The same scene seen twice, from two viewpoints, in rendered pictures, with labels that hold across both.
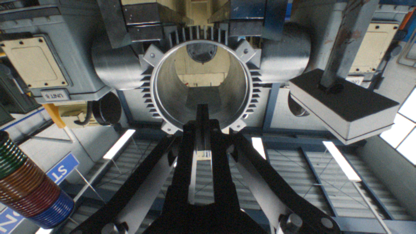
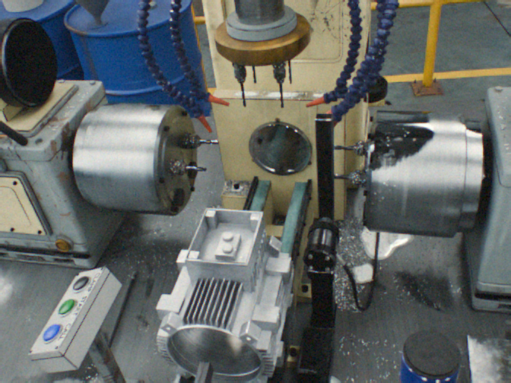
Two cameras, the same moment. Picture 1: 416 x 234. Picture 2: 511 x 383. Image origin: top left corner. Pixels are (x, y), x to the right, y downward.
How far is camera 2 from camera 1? 0.88 m
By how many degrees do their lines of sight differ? 74
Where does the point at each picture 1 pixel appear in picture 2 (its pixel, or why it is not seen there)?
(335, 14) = (80, 240)
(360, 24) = (103, 367)
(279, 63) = (125, 189)
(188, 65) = (309, 118)
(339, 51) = (104, 351)
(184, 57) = not seen: hidden behind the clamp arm
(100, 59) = (451, 228)
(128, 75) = (405, 199)
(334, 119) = (80, 349)
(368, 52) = not seen: outside the picture
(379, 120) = (50, 365)
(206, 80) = not seen: hidden behind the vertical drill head
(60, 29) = (491, 276)
